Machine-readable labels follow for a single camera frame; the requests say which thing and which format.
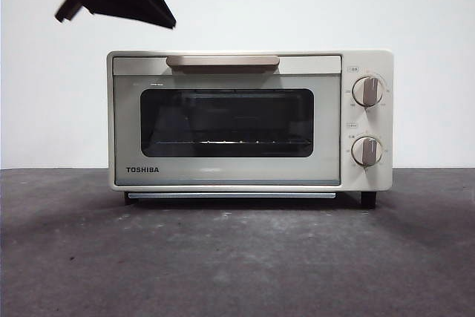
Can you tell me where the cream glass oven door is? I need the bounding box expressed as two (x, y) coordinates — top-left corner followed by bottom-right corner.
(111, 55), (342, 186)

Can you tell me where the metal wire oven rack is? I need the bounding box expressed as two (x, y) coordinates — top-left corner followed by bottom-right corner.
(154, 139), (311, 146)

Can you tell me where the cream round oven knob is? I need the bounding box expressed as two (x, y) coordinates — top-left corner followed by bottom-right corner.
(350, 136), (384, 168)
(350, 76), (385, 108)

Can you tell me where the cream Toshiba toaster oven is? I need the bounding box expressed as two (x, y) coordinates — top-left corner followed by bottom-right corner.
(106, 48), (395, 209)

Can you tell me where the silver oven crumb tray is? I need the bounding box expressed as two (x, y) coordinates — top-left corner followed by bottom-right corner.
(128, 192), (338, 200)

